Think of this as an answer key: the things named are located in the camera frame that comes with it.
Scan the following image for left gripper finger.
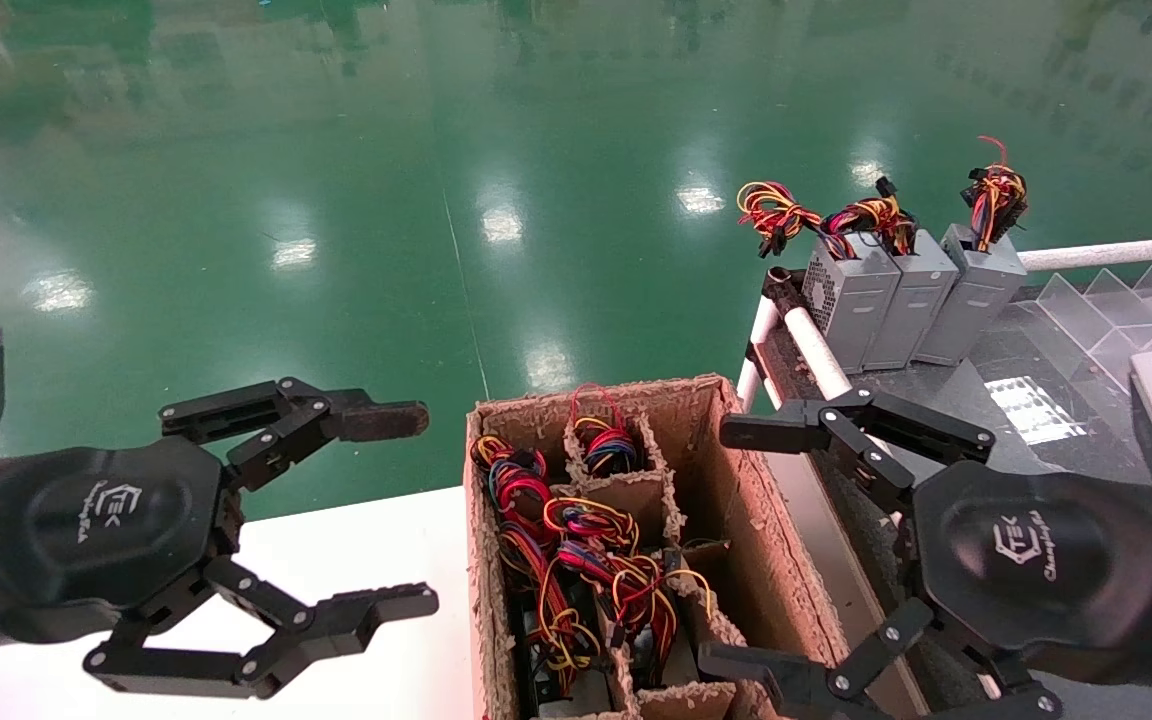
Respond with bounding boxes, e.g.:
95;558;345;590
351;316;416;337
160;377;431;492
83;558;440;700

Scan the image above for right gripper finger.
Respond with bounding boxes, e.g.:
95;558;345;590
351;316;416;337
700;598;1064;720
720;389;996;512

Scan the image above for colourful wire bundles in box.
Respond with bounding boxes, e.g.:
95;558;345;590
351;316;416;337
494;520;603;703

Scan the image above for brown cardboard box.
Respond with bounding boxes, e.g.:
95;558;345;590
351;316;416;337
464;374;929;720

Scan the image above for clear acrylic divider tray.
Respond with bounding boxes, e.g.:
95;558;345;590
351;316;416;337
1020;264;1152;397

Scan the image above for white rack pipe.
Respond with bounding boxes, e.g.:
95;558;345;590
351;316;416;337
1020;235;1152;274
765;267;1001;700
735;296;783;412

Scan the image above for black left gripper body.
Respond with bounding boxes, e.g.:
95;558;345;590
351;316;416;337
0;437;243;629

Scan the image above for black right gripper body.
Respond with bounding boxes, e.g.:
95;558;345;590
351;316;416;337
910;461;1152;658

